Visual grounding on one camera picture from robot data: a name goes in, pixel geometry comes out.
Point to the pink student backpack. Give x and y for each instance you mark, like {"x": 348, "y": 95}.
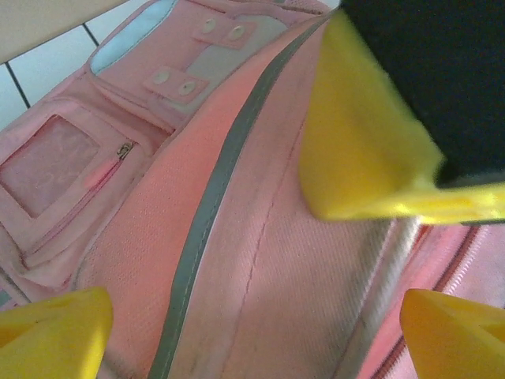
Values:
{"x": 236, "y": 197}

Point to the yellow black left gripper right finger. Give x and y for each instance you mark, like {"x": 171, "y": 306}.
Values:
{"x": 461, "y": 339}

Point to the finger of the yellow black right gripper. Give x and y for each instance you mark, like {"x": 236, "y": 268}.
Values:
{"x": 363, "y": 118}

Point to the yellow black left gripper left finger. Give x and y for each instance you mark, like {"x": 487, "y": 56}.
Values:
{"x": 51, "y": 339}

